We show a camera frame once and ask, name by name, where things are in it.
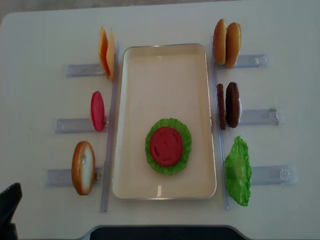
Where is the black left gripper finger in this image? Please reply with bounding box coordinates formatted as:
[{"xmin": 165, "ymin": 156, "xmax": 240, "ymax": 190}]
[{"xmin": 0, "ymin": 182, "xmax": 22, "ymax": 240}]

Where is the red tomato slice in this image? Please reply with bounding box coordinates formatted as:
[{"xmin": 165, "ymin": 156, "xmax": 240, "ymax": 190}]
[
  {"xmin": 90, "ymin": 91, "xmax": 105, "ymax": 132},
  {"xmin": 147, "ymin": 126, "xmax": 183, "ymax": 167}
]

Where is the bread slice left rack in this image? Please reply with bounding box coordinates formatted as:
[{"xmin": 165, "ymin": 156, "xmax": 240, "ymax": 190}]
[{"xmin": 71, "ymin": 141, "xmax": 96, "ymax": 196}]

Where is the red tomato slice in rack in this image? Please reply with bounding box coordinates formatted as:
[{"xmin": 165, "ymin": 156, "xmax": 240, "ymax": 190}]
[{"xmin": 90, "ymin": 91, "xmax": 105, "ymax": 132}]

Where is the orange cheese slice inner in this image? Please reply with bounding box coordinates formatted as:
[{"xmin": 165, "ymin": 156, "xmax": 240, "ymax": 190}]
[{"xmin": 106, "ymin": 28, "xmax": 116, "ymax": 81}]

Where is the orange cheese slice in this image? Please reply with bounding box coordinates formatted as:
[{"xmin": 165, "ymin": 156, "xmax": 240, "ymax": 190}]
[
  {"xmin": 97, "ymin": 25, "xmax": 110, "ymax": 79},
  {"xmin": 106, "ymin": 28, "xmax": 116, "ymax": 81}
]

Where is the orange cheese slice outer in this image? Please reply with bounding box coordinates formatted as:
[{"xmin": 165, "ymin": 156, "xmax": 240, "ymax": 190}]
[{"xmin": 97, "ymin": 25, "xmax": 110, "ymax": 79}]

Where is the green lettuce leaf on tray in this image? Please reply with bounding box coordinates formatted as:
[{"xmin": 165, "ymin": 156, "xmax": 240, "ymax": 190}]
[{"xmin": 145, "ymin": 118, "xmax": 192, "ymax": 176}]

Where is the green lettuce leaf in rack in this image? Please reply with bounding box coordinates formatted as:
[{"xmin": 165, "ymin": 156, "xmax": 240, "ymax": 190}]
[{"xmin": 224, "ymin": 136, "xmax": 252, "ymax": 207}]

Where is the brown meat patty behind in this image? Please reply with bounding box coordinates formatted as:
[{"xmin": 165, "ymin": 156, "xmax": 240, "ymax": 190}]
[{"xmin": 216, "ymin": 83, "xmax": 226, "ymax": 130}]

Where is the brown meat patty near pusher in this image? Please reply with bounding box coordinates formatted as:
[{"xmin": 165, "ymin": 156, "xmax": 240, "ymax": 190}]
[{"xmin": 225, "ymin": 82, "xmax": 240, "ymax": 128}]

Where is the white pusher block at patties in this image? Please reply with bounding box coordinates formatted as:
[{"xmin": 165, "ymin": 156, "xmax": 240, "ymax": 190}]
[{"xmin": 238, "ymin": 98, "xmax": 243, "ymax": 124}]

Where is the dark base at bottom edge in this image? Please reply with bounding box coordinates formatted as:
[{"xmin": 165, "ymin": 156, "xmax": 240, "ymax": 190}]
[{"xmin": 90, "ymin": 226, "xmax": 244, "ymax": 240}]

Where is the cream rectangular tray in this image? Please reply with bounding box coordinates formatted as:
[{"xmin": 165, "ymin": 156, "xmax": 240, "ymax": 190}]
[{"xmin": 112, "ymin": 43, "xmax": 217, "ymax": 200}]

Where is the bun slice behind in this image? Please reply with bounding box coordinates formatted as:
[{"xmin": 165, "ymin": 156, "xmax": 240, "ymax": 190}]
[{"xmin": 213, "ymin": 19, "xmax": 227, "ymax": 65}]

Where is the bun slice nearer pusher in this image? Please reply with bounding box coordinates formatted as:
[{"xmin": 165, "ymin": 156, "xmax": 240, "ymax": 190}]
[{"xmin": 225, "ymin": 22, "xmax": 242, "ymax": 69}]

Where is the clear rail under tomato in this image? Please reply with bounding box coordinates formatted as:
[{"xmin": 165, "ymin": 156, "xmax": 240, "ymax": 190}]
[{"xmin": 53, "ymin": 118, "xmax": 98, "ymax": 134}]

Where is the clear rail under cheese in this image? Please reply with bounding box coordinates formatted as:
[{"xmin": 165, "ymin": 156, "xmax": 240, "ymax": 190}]
[{"xmin": 64, "ymin": 63, "xmax": 105, "ymax": 78}]

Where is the long clear left side rail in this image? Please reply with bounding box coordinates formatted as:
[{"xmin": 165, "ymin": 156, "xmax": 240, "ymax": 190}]
[{"xmin": 100, "ymin": 40, "xmax": 120, "ymax": 213}]

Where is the long clear rail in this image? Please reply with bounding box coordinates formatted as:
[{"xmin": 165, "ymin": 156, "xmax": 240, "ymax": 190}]
[
  {"xmin": 100, "ymin": 40, "xmax": 120, "ymax": 213},
  {"xmin": 210, "ymin": 34, "xmax": 230, "ymax": 210}
]

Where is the long clear right side rail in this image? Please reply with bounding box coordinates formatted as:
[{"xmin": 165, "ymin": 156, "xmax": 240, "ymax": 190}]
[{"xmin": 210, "ymin": 34, "xmax": 230, "ymax": 210}]

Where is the clear rail under buns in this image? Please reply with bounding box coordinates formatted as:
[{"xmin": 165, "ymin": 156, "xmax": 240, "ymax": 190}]
[{"xmin": 213, "ymin": 53, "xmax": 274, "ymax": 70}]

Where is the clear rail under patties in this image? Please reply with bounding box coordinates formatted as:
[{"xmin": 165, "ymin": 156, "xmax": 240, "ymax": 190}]
[{"xmin": 238, "ymin": 107, "xmax": 285, "ymax": 126}]

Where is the clear rail under lettuce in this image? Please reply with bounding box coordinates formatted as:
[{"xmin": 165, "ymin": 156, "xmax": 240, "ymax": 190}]
[{"xmin": 251, "ymin": 164, "xmax": 298, "ymax": 186}]

